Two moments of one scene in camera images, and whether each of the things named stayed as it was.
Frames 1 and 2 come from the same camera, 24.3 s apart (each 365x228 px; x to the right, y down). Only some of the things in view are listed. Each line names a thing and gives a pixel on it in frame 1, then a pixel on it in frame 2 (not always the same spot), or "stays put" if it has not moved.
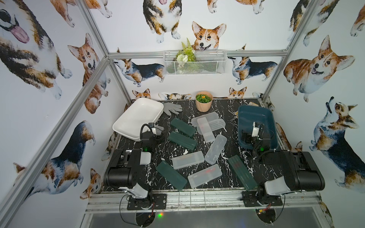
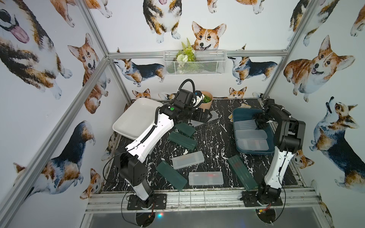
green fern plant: [186, 54] stays put
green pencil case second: [182, 140] stays put
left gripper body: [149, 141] -> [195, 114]
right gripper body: [253, 140] -> [261, 119]
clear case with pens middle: [187, 159] stays put
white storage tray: [141, 111] stays put
